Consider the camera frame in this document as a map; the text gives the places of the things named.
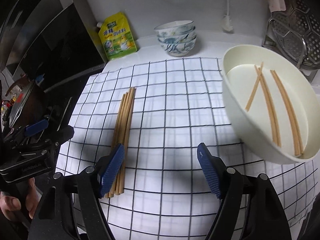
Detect lone wooden chopstick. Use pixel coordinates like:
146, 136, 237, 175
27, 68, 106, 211
245, 62, 264, 112

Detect person's left hand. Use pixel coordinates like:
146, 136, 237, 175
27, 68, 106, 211
1, 178, 39, 221

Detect pot with glass lid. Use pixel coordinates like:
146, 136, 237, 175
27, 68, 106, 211
1, 74, 35, 131

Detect white black grid cloth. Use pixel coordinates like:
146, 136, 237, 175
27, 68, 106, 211
56, 58, 318, 239

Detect black stove cooktop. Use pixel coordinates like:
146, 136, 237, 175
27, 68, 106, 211
1, 0, 107, 89

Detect cream round basin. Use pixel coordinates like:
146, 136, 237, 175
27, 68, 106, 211
221, 45, 319, 164

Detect yellow seasoning pouch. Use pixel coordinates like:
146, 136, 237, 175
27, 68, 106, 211
98, 12, 138, 61

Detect bottom floral ceramic bowl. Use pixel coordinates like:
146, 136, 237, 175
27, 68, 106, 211
159, 36, 196, 57

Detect floral ceramic bowl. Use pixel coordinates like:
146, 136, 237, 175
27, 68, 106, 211
159, 36, 196, 57
157, 27, 196, 42
154, 20, 195, 37

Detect middle floral ceramic bowl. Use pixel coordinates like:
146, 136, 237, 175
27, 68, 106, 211
157, 27, 196, 42

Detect top floral ceramic bowl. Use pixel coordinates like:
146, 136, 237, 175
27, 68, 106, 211
154, 20, 195, 37

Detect perforated steel steamer tray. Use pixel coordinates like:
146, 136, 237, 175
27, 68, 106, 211
271, 0, 319, 70

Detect white plug and cable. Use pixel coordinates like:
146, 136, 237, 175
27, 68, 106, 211
221, 0, 234, 33

